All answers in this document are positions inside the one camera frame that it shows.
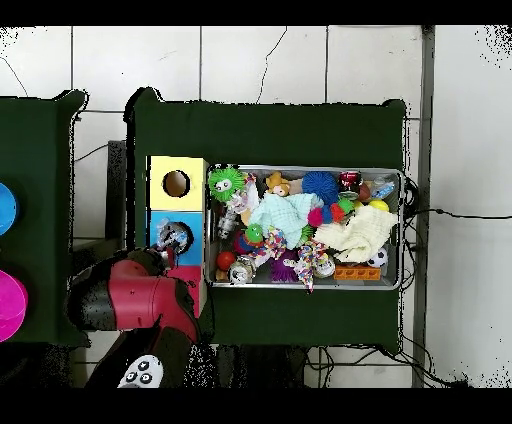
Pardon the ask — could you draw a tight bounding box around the dark green table cloth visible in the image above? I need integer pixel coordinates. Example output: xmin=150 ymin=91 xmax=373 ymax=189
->
xmin=0 ymin=89 xmax=90 ymax=347
xmin=125 ymin=86 xmax=408 ymax=353

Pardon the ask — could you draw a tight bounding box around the cream knitted cloth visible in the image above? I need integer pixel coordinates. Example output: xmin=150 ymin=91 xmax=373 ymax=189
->
xmin=312 ymin=205 xmax=400 ymax=264

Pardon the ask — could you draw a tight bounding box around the green spiky toy with eyes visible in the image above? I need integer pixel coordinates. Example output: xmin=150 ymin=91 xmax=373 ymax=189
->
xmin=207 ymin=165 xmax=247 ymax=203

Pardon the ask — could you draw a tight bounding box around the blue bowl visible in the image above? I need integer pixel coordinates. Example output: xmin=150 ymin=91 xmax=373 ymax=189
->
xmin=0 ymin=182 xmax=19 ymax=237

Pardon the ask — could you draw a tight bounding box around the crushed red black can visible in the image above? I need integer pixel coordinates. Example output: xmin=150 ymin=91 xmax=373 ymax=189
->
xmin=338 ymin=170 xmax=364 ymax=200

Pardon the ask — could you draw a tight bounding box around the purple spiky toy with eyes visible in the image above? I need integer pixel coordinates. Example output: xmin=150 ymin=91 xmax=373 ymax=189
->
xmin=268 ymin=249 xmax=301 ymax=283

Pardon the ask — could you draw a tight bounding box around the blue spiky ball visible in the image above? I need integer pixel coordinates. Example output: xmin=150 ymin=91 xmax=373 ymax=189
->
xmin=300 ymin=171 xmax=340 ymax=205

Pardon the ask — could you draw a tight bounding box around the multicolour spiky caterpillar toy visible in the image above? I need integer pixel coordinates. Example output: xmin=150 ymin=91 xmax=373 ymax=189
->
xmin=306 ymin=196 xmax=355 ymax=228

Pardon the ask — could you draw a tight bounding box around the brown teddy bear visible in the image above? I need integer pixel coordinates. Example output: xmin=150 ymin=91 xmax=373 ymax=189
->
xmin=264 ymin=171 xmax=291 ymax=197

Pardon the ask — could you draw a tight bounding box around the wooden box with three holes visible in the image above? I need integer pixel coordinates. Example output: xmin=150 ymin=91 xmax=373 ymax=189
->
xmin=145 ymin=155 xmax=209 ymax=319

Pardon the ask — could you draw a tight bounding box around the black cable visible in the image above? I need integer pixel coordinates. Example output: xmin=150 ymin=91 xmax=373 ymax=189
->
xmin=403 ymin=206 xmax=512 ymax=220

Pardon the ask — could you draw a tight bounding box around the pink bowl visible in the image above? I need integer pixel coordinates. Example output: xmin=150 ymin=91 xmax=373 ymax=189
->
xmin=0 ymin=269 xmax=29 ymax=343

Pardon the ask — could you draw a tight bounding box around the silver mesh bin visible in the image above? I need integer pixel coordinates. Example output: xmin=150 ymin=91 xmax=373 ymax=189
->
xmin=205 ymin=163 xmax=404 ymax=291

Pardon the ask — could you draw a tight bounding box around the colourful rope toy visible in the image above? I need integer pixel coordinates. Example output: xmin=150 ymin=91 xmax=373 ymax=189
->
xmin=293 ymin=239 xmax=330 ymax=294

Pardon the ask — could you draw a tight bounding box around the mint knitted cloth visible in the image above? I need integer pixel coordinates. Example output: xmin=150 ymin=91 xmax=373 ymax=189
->
xmin=247 ymin=192 xmax=321 ymax=249

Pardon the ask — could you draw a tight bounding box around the crushed silver can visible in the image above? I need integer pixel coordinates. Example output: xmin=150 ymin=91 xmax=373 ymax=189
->
xmin=228 ymin=255 xmax=257 ymax=286

